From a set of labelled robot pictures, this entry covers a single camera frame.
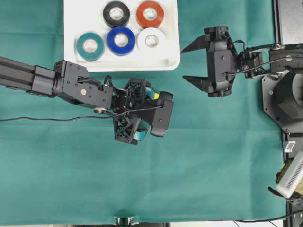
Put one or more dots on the green tape roll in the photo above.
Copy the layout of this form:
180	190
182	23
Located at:
90	56

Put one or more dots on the white perforated device box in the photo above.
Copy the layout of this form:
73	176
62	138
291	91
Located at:
293	175

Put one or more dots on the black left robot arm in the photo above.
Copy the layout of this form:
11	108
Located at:
73	84

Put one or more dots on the black tape roll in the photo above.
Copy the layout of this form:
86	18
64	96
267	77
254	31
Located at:
122	20

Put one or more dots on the red tape roll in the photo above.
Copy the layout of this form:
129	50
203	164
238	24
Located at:
143	21

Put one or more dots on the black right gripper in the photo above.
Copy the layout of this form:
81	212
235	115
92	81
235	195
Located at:
221	56

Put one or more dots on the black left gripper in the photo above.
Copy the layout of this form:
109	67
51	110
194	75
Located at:
126	123

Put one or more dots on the yellow tape roll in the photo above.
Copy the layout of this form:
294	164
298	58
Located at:
156	95

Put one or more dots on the white tape roll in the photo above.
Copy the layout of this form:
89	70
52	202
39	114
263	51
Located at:
142	41

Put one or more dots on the blue tape roll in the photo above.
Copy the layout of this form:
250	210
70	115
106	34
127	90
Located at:
114	48

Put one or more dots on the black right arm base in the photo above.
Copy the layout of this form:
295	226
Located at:
283	102

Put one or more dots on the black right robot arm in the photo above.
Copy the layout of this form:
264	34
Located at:
266	60

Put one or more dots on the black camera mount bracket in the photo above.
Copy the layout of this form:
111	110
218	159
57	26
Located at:
123	221

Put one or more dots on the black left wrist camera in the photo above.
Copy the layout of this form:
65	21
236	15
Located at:
156	113

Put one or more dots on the green table cloth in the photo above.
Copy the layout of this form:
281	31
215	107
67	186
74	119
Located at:
60	164

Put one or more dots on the white plastic tray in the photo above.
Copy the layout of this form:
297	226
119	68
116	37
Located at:
84	16

